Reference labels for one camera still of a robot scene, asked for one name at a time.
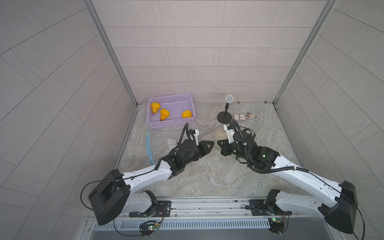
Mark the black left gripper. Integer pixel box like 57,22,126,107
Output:
181,140,215,166

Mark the yellow pear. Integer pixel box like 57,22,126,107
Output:
182,110,193,118
151,102,161,115
161,109,170,121

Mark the blue zip-top bag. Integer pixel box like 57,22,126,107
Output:
146,130,180,165

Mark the pale round fruit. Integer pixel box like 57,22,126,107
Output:
214,131,228,141

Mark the green zip-top bag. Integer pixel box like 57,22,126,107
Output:
204,126,228,144

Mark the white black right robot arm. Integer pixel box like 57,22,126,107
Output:
217,130,358,234

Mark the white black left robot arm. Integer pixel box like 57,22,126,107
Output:
88,139,215,226

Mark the black microphone stand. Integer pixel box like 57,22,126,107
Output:
217,103,232,125

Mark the white gold card box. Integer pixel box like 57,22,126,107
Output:
233,114,247,122

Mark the purple plastic basket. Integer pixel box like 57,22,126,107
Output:
147,94,196,129

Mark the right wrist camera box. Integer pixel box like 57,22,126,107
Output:
224,124,236,144

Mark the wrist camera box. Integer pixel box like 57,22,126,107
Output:
224,124,236,144
188,129,199,146

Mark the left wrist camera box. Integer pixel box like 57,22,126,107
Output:
188,129,199,146

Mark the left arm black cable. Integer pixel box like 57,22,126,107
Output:
79,122,190,238

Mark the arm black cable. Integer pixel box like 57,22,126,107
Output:
79,122,190,238
230,119,366,240

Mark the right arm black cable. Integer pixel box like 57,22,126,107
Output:
230,119,366,240

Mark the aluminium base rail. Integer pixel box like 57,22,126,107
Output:
88,196,327,236

